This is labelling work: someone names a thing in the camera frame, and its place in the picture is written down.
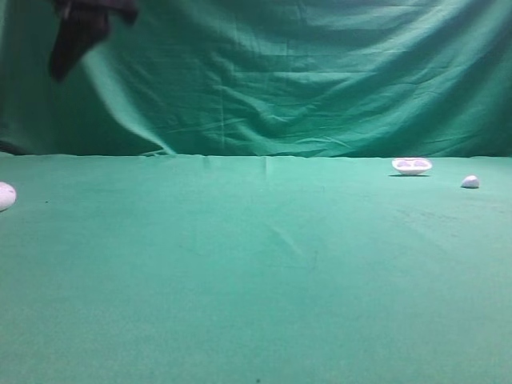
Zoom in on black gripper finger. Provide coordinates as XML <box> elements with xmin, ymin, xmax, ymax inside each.
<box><xmin>49</xmin><ymin>0</ymin><xmax>138</xmax><ymax>80</ymax></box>

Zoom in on white bluetooth earphone case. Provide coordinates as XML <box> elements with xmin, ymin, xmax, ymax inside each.
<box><xmin>0</xmin><ymin>182</ymin><xmax>17</xmax><ymax>212</ymax></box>

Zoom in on white open earphone tray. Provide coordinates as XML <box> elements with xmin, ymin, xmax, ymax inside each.
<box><xmin>391</xmin><ymin>158</ymin><xmax>433</xmax><ymax>176</ymax></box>

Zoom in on green backdrop curtain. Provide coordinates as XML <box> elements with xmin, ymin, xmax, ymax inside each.
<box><xmin>1</xmin><ymin>1</ymin><xmax>511</xmax><ymax>158</ymax></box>

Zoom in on green table cloth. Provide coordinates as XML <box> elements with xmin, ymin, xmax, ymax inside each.
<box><xmin>1</xmin><ymin>155</ymin><xmax>511</xmax><ymax>383</ymax></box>

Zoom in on small white earbud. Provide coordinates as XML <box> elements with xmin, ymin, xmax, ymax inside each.
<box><xmin>461</xmin><ymin>175</ymin><xmax>480</xmax><ymax>189</ymax></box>

